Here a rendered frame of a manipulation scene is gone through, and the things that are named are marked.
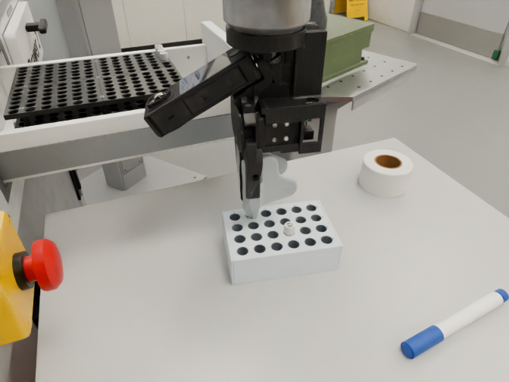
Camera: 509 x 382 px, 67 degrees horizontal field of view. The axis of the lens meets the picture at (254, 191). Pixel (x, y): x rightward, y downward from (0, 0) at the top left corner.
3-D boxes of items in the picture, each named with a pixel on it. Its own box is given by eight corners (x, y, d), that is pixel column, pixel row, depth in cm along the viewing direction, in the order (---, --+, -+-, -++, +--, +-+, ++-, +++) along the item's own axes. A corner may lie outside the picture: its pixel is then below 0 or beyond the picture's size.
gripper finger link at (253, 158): (263, 205, 40) (263, 126, 35) (248, 207, 39) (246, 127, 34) (254, 181, 43) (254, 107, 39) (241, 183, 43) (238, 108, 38)
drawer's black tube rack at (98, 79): (169, 87, 68) (163, 50, 65) (194, 131, 55) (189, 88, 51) (31, 107, 62) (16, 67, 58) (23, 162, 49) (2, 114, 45)
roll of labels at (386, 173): (384, 204, 54) (390, 180, 52) (348, 180, 59) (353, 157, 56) (416, 188, 57) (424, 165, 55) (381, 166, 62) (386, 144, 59)
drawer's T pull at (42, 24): (48, 25, 79) (45, 17, 78) (47, 34, 73) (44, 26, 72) (28, 26, 78) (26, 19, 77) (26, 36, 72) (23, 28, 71)
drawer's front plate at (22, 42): (43, 51, 91) (26, 0, 84) (37, 98, 69) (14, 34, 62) (35, 52, 90) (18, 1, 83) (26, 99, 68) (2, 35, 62)
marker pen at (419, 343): (493, 293, 42) (498, 283, 41) (507, 305, 41) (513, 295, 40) (398, 349, 37) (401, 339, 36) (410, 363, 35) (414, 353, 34)
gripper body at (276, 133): (320, 159, 39) (335, 34, 32) (236, 168, 38) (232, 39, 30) (300, 124, 45) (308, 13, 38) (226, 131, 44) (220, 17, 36)
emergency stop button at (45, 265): (67, 261, 33) (52, 226, 30) (67, 297, 30) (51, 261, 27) (28, 271, 32) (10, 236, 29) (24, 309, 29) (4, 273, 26)
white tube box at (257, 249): (316, 222, 51) (319, 199, 49) (338, 269, 44) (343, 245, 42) (223, 233, 49) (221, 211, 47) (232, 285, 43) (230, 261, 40)
